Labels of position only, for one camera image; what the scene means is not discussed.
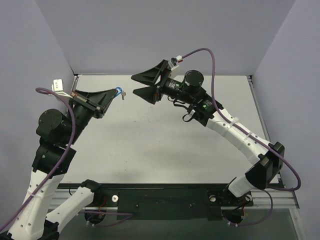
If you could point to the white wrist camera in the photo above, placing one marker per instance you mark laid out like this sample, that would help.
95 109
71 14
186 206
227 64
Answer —
58 88
173 66

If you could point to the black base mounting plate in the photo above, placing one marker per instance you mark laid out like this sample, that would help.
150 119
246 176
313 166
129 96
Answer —
184 201

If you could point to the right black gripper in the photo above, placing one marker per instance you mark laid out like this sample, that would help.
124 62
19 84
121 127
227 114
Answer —
161 81

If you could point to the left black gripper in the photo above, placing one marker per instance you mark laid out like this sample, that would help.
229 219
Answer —
86 103

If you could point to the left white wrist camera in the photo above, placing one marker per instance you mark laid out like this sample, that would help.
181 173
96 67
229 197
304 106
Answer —
58 88

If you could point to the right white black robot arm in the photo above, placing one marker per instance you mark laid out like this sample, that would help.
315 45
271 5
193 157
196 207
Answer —
265 157

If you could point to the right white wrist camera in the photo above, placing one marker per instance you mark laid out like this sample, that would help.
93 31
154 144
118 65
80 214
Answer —
173 66

